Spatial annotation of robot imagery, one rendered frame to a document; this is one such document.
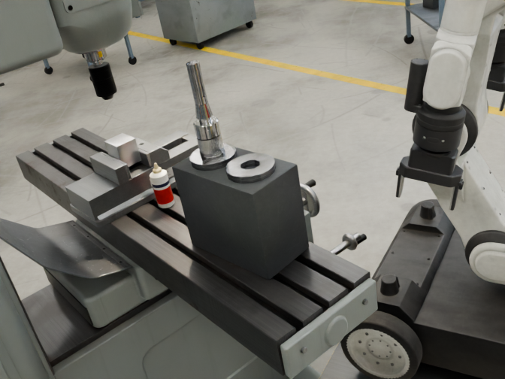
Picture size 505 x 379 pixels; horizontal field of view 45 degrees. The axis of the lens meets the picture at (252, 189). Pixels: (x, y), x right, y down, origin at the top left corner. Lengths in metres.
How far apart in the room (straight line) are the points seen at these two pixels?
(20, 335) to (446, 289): 1.02
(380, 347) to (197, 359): 0.48
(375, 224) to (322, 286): 1.82
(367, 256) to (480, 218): 1.23
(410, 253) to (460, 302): 0.21
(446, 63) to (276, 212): 0.39
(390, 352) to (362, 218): 1.44
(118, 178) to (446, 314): 0.85
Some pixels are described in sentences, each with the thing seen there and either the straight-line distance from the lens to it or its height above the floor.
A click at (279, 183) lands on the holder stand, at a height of 1.11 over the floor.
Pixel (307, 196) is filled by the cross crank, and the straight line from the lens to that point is 1.89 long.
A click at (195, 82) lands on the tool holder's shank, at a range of 1.08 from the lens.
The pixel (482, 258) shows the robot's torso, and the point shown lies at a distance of 1.53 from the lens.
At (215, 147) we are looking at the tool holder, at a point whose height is 1.16.
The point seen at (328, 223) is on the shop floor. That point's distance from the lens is 2.93.
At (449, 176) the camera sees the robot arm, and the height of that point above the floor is 1.02.
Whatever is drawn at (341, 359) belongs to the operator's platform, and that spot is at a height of 0.40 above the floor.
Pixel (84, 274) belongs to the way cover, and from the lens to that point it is 1.36.
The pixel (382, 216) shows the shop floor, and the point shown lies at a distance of 2.94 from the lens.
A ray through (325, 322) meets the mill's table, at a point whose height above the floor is 0.92.
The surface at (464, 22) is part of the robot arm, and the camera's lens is 1.10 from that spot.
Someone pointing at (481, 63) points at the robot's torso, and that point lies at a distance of 1.35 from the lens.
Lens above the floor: 1.63
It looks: 29 degrees down
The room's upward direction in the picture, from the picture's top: 11 degrees counter-clockwise
